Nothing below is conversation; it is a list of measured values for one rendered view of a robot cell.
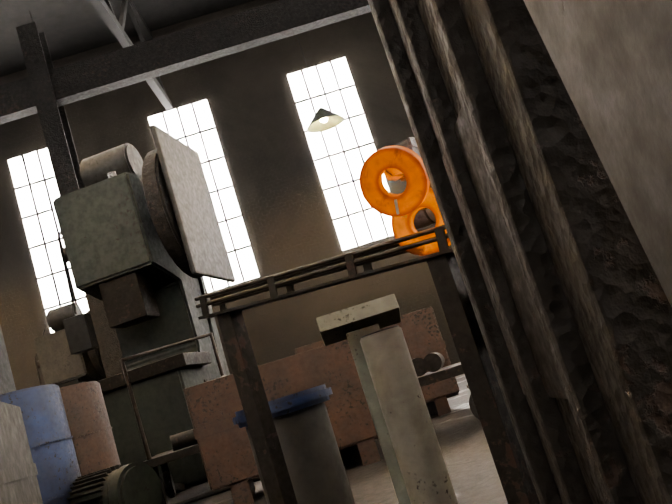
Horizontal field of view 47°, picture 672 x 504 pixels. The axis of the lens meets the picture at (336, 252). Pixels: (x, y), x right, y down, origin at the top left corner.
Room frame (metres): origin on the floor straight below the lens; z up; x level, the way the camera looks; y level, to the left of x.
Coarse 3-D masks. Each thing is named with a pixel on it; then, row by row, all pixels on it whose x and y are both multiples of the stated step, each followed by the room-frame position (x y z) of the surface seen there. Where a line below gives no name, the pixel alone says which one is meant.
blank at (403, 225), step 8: (432, 192) 1.70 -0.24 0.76; (424, 200) 1.72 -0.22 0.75; (432, 200) 1.71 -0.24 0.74; (432, 208) 1.71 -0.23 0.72; (400, 216) 1.75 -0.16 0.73; (408, 216) 1.74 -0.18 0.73; (440, 216) 1.71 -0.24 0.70; (392, 224) 1.76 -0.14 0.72; (400, 224) 1.75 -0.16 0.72; (408, 224) 1.74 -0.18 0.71; (440, 224) 1.71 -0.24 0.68; (400, 232) 1.75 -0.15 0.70; (408, 232) 1.74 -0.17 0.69; (416, 232) 1.75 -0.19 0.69; (408, 240) 1.75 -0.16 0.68; (416, 240) 1.74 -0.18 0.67; (448, 240) 1.71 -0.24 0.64; (416, 248) 1.74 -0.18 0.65; (424, 248) 1.73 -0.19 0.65; (432, 248) 1.73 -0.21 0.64
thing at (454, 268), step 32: (448, 256) 1.71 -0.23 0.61; (448, 288) 1.71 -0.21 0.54; (224, 320) 2.08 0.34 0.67; (448, 320) 1.73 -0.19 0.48; (480, 352) 1.71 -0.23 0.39; (256, 384) 2.08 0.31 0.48; (480, 384) 1.71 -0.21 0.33; (256, 416) 2.07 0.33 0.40; (480, 416) 1.73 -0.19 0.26; (256, 448) 2.09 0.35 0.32; (512, 448) 1.71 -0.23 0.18; (288, 480) 2.10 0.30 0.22; (512, 480) 1.71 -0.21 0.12
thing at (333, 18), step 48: (288, 0) 9.62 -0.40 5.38; (336, 0) 9.63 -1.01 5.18; (48, 48) 9.79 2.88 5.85; (144, 48) 9.57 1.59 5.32; (192, 48) 9.58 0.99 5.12; (240, 48) 9.73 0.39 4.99; (0, 96) 9.52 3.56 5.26; (48, 96) 9.48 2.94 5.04; (48, 144) 9.48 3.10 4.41; (96, 336) 9.48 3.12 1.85
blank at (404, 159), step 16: (368, 160) 1.65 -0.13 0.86; (384, 160) 1.64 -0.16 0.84; (400, 160) 1.63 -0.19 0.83; (416, 160) 1.62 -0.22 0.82; (368, 176) 1.67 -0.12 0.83; (416, 176) 1.64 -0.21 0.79; (368, 192) 1.69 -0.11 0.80; (384, 192) 1.68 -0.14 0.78; (416, 192) 1.65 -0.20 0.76; (384, 208) 1.69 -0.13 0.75; (400, 208) 1.68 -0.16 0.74; (416, 208) 1.67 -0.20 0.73
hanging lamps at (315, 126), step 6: (30, 12) 11.63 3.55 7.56; (306, 66) 11.73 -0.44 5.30; (312, 84) 11.72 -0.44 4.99; (318, 102) 11.72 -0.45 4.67; (318, 114) 11.56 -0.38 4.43; (324, 114) 11.50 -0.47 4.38; (330, 114) 11.49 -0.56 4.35; (336, 114) 11.55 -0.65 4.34; (312, 120) 11.58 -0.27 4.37; (318, 120) 11.86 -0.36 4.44; (324, 120) 11.69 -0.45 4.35; (330, 120) 11.90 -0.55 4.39; (336, 120) 11.88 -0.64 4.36; (342, 120) 11.82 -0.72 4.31; (312, 126) 11.84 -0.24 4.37; (318, 126) 11.93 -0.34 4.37; (324, 126) 11.97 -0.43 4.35; (330, 126) 11.99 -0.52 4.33; (312, 132) 11.92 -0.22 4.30
